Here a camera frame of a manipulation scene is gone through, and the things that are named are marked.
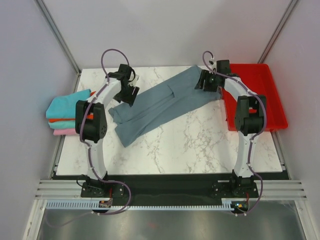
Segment white cable duct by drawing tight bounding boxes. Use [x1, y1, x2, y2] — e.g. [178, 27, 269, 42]
[221, 198, 248, 209]
[46, 199, 113, 210]

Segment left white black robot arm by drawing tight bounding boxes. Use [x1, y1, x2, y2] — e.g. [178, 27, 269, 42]
[75, 64, 140, 197]

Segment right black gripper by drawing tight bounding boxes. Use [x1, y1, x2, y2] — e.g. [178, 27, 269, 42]
[194, 70, 220, 93]

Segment left aluminium corner post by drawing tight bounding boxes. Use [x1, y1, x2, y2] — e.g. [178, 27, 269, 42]
[34, 0, 82, 76]

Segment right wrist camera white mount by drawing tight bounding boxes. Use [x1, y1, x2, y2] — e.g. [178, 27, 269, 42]
[209, 57, 217, 69]

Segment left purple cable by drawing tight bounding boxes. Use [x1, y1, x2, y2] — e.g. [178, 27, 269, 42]
[78, 49, 133, 216]

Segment orange folded t shirt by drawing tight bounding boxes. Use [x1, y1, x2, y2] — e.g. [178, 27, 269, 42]
[48, 91, 97, 124]

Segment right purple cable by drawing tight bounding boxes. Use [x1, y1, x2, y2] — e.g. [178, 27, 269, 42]
[201, 51, 265, 216]

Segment red plastic bin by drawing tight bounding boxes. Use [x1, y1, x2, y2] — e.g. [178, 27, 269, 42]
[222, 63, 288, 132]

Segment aluminium corner post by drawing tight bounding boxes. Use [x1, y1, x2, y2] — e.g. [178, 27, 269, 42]
[257, 0, 300, 64]
[34, 0, 82, 76]

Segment teal folded t shirt top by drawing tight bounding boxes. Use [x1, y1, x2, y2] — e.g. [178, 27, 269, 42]
[44, 89, 92, 120]

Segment purple cable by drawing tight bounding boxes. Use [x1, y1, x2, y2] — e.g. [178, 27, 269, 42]
[78, 49, 133, 216]
[201, 51, 265, 216]

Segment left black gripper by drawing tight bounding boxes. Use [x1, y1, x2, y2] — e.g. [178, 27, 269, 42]
[112, 83, 139, 108]

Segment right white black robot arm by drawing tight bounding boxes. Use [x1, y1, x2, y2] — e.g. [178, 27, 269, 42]
[195, 58, 267, 197]

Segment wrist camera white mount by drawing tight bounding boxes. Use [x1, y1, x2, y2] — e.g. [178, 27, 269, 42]
[128, 73, 140, 88]
[209, 57, 217, 69]

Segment grey-blue t shirt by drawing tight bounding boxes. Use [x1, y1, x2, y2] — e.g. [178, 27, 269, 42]
[108, 65, 221, 147]

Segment aluminium rail frame front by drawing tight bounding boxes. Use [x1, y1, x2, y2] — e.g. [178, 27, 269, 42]
[22, 180, 320, 240]

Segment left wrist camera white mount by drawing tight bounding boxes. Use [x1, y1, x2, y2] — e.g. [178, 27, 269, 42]
[128, 73, 140, 88]

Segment right white cable duct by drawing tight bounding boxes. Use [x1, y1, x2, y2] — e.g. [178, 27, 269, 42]
[221, 198, 248, 209]

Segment right aluminium corner post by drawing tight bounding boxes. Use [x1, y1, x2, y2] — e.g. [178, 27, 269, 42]
[257, 0, 300, 64]

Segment left white cable duct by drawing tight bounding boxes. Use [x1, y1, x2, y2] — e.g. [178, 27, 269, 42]
[46, 199, 113, 210]

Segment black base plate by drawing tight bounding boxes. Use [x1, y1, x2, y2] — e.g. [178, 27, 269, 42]
[80, 173, 258, 210]

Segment pink folded t shirt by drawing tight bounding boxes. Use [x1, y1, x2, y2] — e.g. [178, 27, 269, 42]
[53, 128, 77, 136]

